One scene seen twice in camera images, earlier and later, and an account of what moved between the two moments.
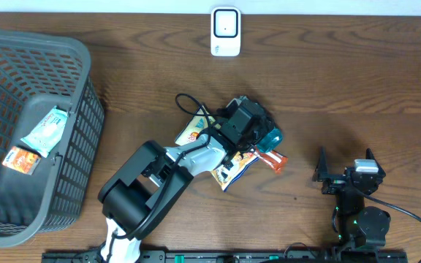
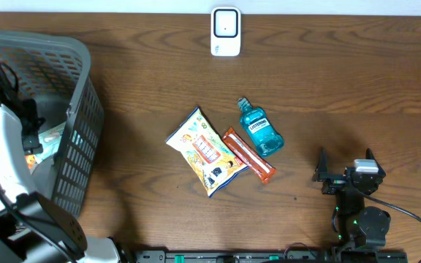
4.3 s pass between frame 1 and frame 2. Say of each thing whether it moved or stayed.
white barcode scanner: stayed
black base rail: stayed
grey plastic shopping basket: stayed
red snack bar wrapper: moved
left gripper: moved
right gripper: stayed
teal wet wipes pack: moved
